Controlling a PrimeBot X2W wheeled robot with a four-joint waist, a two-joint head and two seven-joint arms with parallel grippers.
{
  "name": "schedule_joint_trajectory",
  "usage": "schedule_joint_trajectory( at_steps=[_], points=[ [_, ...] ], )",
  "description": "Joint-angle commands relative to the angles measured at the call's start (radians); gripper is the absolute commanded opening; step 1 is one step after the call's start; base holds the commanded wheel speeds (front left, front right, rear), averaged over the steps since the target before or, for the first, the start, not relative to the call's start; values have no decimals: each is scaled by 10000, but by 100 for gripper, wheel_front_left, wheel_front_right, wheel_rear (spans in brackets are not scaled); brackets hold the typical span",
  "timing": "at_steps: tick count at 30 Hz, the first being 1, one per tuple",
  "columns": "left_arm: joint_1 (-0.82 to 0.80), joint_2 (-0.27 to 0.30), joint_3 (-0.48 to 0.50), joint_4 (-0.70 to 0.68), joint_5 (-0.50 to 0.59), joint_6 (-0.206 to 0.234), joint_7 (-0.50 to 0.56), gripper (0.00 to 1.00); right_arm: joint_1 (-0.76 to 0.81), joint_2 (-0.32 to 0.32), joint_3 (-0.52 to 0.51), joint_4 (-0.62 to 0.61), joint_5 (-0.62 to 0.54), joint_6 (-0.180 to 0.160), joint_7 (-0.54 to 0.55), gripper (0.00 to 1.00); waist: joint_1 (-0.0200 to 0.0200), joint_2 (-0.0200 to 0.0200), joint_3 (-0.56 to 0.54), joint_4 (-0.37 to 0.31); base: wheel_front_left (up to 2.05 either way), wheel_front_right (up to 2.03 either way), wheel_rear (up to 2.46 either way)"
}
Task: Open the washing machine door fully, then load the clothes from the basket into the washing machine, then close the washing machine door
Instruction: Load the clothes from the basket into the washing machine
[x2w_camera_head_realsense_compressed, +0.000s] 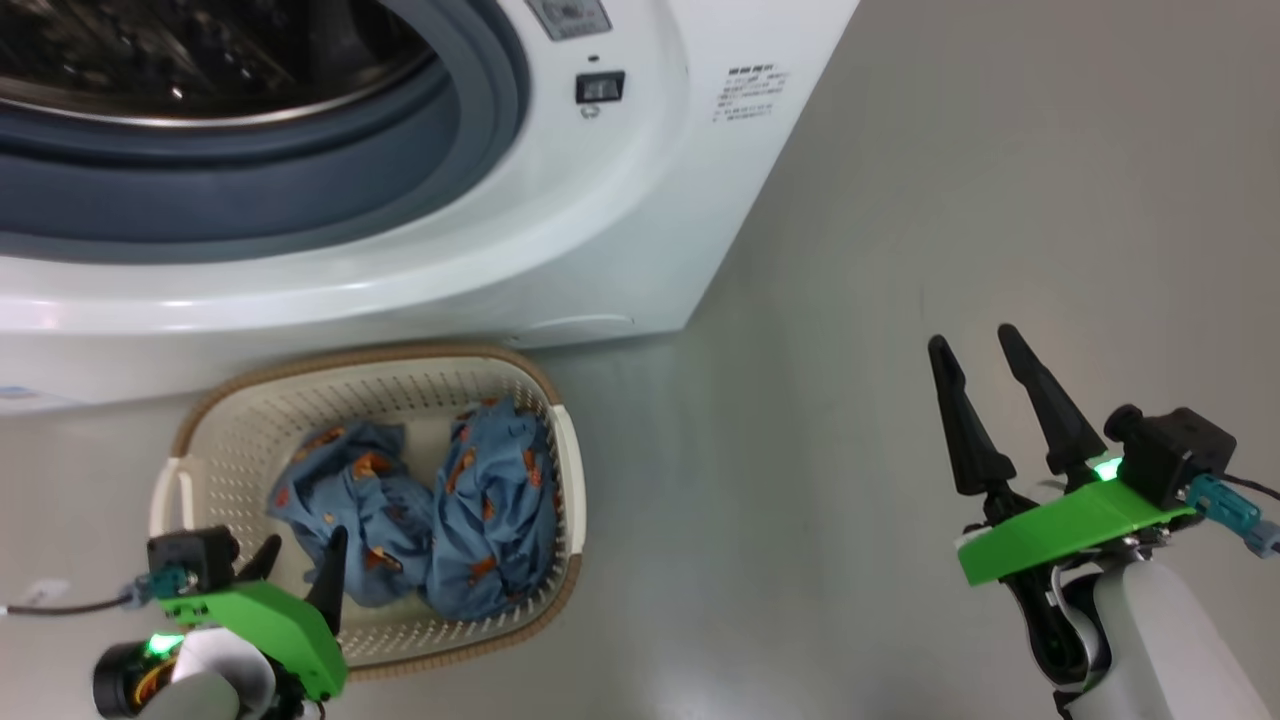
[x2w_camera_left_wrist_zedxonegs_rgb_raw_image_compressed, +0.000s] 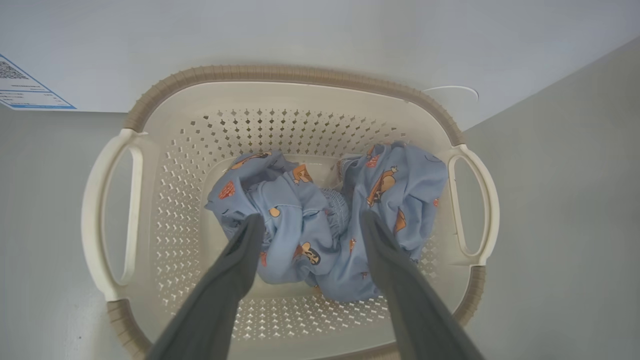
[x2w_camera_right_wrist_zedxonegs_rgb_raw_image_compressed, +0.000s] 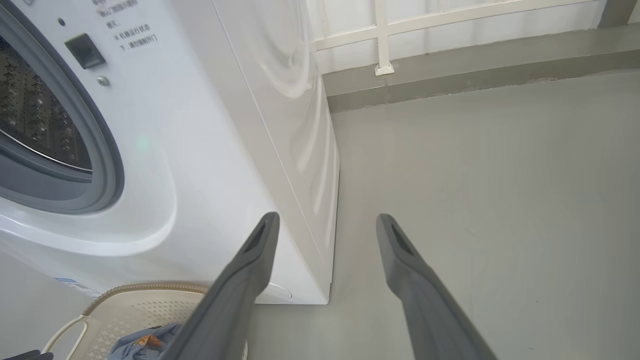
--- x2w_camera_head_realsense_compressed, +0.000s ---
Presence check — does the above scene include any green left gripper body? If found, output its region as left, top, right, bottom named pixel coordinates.
left=155, top=580, right=349, bottom=701

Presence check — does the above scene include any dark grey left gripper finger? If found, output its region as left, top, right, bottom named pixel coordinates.
left=238, top=535, right=284, bottom=585
left=305, top=527, right=349, bottom=637

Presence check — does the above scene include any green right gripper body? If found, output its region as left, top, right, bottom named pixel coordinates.
left=955, top=478, right=1199, bottom=588

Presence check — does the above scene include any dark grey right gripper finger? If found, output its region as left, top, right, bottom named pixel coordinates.
left=928, top=335, right=1019, bottom=498
left=997, top=323, right=1109, bottom=479

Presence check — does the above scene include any blue patterned garment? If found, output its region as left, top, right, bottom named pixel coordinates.
left=425, top=398, right=561, bottom=621
left=266, top=422, right=436, bottom=608

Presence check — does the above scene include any white front-load washing machine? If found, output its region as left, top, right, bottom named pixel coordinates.
left=0, top=0, right=861, bottom=413

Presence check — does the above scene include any cream perforated laundry basket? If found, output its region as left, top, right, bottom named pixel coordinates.
left=148, top=343, right=587, bottom=683

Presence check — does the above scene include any round white filter cover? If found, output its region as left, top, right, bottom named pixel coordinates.
left=525, top=314, right=636, bottom=337

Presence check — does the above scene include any printed text label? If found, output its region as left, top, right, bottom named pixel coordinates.
left=712, top=66, right=791, bottom=124

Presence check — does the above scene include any grey warning sticker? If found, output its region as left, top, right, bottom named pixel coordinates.
left=525, top=0, right=613, bottom=41

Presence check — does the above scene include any teal cable connector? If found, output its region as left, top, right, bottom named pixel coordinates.
left=130, top=565, right=196, bottom=607
left=1188, top=474, right=1280, bottom=559

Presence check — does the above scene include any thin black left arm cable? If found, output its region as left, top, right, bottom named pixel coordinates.
left=5, top=590, right=136, bottom=617

